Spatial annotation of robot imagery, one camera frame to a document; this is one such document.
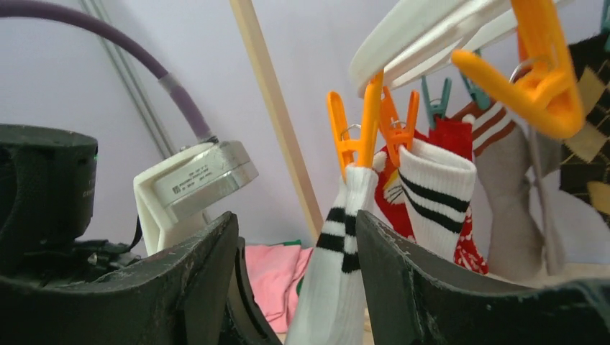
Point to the pink folded cloth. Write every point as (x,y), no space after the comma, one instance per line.
(273,272)

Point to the white round sock hanger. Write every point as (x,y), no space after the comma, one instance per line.
(417,37)

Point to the striped white sock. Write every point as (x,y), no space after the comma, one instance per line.
(331,306)
(438,186)

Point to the teal clothes peg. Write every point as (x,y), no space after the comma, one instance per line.
(436,108)

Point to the patterned red sock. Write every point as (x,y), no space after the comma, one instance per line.
(454,136)

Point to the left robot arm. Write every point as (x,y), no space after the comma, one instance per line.
(47,196)

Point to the grey sock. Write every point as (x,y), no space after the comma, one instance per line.
(524,240)

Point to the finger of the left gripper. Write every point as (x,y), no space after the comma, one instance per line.
(244,322)

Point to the wooden drying rack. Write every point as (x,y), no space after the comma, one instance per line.
(265,73)

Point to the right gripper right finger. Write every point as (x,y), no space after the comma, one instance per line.
(416,297)

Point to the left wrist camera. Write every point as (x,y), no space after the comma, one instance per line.
(190,190)

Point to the large orange clothes peg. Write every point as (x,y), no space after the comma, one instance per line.
(547,96)

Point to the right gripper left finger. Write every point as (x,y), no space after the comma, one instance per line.
(175,296)

